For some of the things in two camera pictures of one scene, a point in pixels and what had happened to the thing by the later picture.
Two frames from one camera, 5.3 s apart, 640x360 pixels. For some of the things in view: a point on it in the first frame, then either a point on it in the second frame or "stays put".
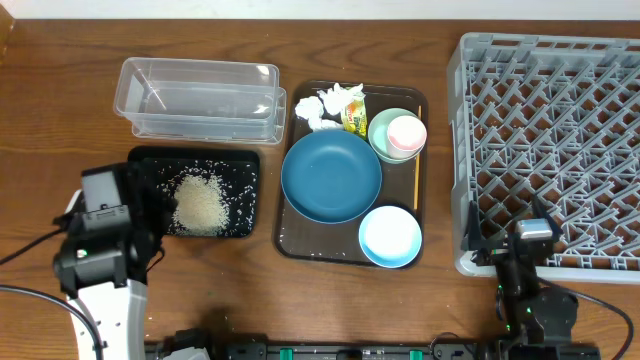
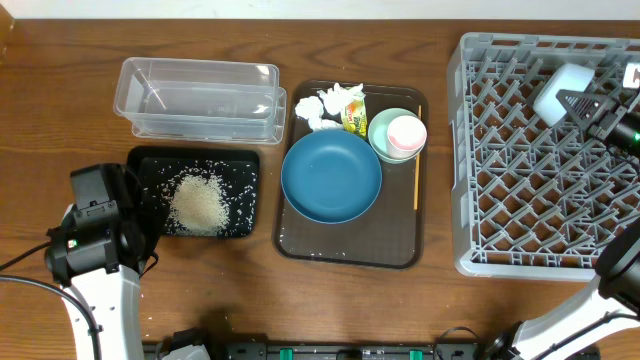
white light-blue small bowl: [390, 236] -> [547, 107]
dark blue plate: [331, 176] stays put
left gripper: [151, 198] stays put
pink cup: [406, 137] stays put
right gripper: [473, 238] -> [599, 105]
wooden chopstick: [417, 169] stays put
